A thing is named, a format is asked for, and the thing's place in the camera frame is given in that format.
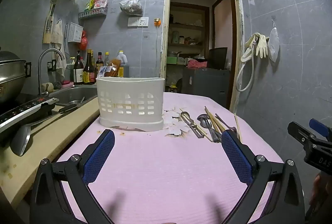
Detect white oil jug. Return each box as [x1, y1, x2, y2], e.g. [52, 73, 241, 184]
[116, 51, 129, 78]

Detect white wall socket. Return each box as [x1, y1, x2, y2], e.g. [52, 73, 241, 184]
[128, 17, 149, 27]

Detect hanging clear plastic bag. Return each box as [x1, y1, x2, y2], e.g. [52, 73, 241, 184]
[119, 0, 143, 16]

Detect orange snack bag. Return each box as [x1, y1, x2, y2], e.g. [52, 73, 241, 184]
[108, 59, 122, 78]

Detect steel faucet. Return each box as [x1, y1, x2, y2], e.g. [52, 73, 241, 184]
[38, 48, 65, 96]

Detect white wall box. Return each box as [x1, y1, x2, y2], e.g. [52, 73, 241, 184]
[68, 22, 84, 43]

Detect pink red cloth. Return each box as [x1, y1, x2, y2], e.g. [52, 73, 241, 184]
[187, 59, 208, 68]

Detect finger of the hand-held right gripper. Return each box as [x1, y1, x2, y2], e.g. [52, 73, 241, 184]
[309, 118, 332, 139]
[287, 121, 315, 147]

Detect grey cabinet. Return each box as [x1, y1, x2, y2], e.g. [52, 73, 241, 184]
[182, 68, 231, 109]

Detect metal peeler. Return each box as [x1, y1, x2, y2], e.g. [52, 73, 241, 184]
[181, 111, 205, 139]

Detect dark bottle white label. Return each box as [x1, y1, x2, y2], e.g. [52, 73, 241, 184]
[73, 51, 84, 85]

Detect white mesh bag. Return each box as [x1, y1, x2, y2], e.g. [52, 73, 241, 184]
[268, 27, 281, 63]

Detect person's right hand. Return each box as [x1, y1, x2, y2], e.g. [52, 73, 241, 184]
[311, 173, 332, 205]

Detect red plastic bag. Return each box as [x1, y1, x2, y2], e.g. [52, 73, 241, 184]
[79, 30, 89, 51]

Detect wooden door frame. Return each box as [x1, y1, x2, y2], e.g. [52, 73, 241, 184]
[159, 0, 245, 113]

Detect wooden shelf unit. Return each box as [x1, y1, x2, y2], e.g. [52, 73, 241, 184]
[167, 2, 210, 69]

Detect metal spoon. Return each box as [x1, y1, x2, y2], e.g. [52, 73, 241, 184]
[201, 119, 221, 143]
[197, 114, 216, 142]

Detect hanging beige cloth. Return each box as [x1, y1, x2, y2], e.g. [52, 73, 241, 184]
[50, 19, 64, 49]

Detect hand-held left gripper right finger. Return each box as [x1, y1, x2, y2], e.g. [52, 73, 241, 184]
[221, 130, 306, 224]

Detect black induction cooker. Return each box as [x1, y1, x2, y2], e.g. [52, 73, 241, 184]
[0, 98, 60, 133]

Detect grey wall shelf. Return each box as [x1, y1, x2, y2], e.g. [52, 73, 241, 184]
[78, 7, 108, 19]

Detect steel sink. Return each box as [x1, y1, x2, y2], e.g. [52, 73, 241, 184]
[49, 85, 98, 108]

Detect metal fork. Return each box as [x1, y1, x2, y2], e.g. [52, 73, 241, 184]
[215, 114, 238, 134]

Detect dark sauce bottle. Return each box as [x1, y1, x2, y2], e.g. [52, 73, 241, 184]
[96, 52, 104, 76]

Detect white plastic utensil basket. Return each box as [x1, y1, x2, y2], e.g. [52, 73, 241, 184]
[96, 77, 165, 132]

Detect cream rubber gloves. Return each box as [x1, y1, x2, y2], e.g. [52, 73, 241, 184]
[245, 32, 270, 59]

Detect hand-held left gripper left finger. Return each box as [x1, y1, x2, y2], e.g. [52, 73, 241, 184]
[29, 129, 115, 224]

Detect pink tablecloth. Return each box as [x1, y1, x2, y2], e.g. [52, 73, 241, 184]
[56, 92, 284, 224]

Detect white hose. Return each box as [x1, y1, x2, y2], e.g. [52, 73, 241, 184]
[235, 37, 258, 92]

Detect steel pot with lid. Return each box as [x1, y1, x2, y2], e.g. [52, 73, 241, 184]
[0, 51, 32, 104]

